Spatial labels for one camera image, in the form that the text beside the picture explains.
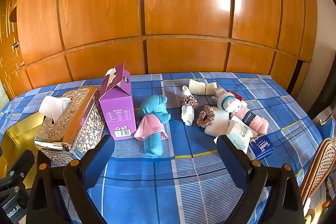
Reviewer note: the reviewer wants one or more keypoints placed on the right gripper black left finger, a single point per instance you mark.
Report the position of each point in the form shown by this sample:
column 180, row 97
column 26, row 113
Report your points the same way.
column 46, row 203

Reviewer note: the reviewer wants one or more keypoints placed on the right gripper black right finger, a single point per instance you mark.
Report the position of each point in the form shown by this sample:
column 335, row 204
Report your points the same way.
column 284, row 203

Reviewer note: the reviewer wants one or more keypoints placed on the blue tissue pack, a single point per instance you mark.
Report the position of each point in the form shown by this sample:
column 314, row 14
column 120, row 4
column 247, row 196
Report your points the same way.
column 260, row 148

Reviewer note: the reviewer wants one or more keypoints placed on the pink fluffy dishcloth roll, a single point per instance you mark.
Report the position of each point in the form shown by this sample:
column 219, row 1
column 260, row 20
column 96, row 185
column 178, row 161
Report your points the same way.
column 255, row 122

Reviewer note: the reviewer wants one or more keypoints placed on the white cloth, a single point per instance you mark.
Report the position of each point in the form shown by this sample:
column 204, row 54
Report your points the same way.
column 220, row 123

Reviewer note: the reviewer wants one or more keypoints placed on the red christmas sock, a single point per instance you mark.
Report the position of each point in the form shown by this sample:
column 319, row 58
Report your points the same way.
column 237, row 96

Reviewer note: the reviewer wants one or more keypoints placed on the brown satin scrunchie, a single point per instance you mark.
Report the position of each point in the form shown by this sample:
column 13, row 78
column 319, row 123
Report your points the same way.
column 206, row 117

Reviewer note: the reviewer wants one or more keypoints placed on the white sock blue stripe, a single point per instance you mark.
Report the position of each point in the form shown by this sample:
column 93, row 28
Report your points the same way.
column 227, row 101

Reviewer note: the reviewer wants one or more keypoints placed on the white sock with scrunchie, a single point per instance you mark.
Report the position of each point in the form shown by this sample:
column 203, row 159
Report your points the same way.
column 188, row 105

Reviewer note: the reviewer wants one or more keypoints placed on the blue plush doll pink dress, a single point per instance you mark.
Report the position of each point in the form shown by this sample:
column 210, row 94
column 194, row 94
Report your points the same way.
column 153, row 116

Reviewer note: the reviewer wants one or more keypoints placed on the beige mesh cloth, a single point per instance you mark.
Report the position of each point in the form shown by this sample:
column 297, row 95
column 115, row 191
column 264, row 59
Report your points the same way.
column 200, row 88

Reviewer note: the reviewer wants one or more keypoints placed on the gold metal tray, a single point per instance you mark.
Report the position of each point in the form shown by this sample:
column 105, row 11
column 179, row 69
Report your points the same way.
column 18, row 138

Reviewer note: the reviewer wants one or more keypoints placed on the rattan chair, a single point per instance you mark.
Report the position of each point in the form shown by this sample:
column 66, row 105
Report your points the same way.
column 321, row 166

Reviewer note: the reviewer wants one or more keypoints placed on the ornate silver tissue box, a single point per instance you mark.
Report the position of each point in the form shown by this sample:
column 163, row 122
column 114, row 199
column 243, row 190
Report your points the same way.
column 78, row 130

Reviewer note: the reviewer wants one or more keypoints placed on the blue plaid bed sheet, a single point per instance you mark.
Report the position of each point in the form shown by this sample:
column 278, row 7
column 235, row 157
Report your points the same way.
column 189, row 182

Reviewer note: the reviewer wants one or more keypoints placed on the purple cardboard snack box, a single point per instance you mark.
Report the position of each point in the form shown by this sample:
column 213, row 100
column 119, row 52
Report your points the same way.
column 116, row 103

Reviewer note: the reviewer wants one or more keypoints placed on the wooden wardrobe wall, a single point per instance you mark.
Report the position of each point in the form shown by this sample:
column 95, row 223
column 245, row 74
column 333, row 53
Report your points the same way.
column 46, row 42

